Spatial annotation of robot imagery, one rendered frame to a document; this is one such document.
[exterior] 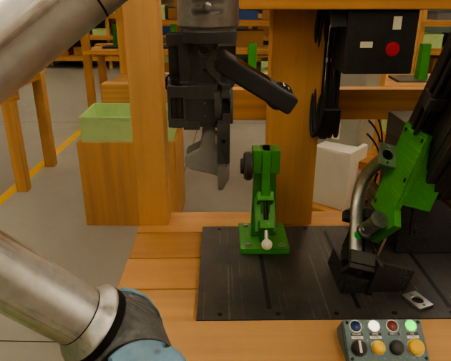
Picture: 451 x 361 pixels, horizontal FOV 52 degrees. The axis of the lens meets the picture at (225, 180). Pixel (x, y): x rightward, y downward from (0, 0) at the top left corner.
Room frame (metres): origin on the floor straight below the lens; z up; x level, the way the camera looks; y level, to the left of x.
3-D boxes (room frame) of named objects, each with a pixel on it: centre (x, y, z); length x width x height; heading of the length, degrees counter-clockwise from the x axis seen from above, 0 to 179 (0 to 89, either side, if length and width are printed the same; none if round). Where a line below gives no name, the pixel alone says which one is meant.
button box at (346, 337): (0.70, -0.30, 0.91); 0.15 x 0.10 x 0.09; 91
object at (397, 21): (1.21, -0.37, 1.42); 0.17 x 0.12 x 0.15; 91
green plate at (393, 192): (0.94, -0.41, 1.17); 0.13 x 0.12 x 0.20; 91
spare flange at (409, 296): (0.84, -0.42, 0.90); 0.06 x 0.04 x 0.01; 22
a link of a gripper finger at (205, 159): (0.58, 0.02, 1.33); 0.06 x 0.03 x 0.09; 91
